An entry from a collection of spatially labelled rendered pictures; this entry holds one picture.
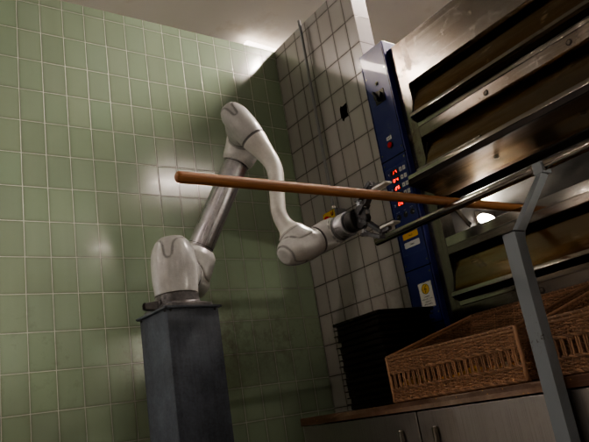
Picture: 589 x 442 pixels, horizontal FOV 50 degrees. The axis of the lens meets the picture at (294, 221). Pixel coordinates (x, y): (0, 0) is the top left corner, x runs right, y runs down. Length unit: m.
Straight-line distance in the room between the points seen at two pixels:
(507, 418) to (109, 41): 2.44
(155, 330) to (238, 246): 1.01
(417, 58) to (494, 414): 1.61
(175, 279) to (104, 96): 1.19
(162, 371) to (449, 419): 0.92
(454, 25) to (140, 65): 1.50
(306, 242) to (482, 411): 0.77
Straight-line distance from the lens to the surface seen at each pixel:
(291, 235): 2.17
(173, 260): 2.25
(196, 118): 3.29
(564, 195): 2.36
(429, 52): 2.85
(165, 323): 2.16
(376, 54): 3.05
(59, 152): 2.93
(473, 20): 2.73
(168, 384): 2.16
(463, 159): 2.45
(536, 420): 1.80
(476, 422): 1.92
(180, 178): 1.58
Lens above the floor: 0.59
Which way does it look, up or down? 17 degrees up
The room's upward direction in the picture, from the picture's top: 9 degrees counter-clockwise
